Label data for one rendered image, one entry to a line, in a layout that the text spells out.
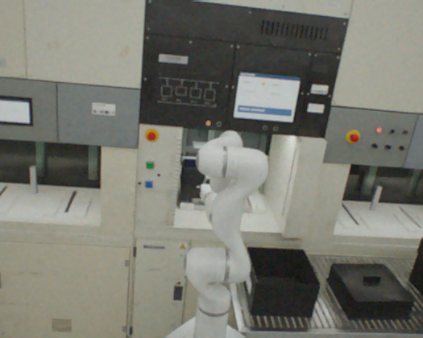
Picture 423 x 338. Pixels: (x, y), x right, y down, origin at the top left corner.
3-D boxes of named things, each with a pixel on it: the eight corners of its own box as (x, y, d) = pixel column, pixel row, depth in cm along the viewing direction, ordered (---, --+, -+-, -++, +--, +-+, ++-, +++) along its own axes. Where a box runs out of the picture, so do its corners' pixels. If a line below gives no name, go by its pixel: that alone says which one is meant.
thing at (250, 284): (241, 276, 213) (246, 245, 206) (297, 278, 216) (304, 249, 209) (250, 315, 187) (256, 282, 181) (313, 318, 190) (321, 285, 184)
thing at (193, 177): (177, 204, 244) (182, 150, 232) (176, 187, 263) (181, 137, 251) (221, 206, 247) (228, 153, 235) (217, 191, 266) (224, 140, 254)
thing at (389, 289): (349, 320, 191) (356, 296, 186) (325, 278, 218) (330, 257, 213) (411, 319, 196) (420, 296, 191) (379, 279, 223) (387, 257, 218)
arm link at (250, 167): (202, 268, 163) (246, 270, 165) (204, 289, 152) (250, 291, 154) (218, 139, 143) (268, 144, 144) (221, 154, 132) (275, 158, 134)
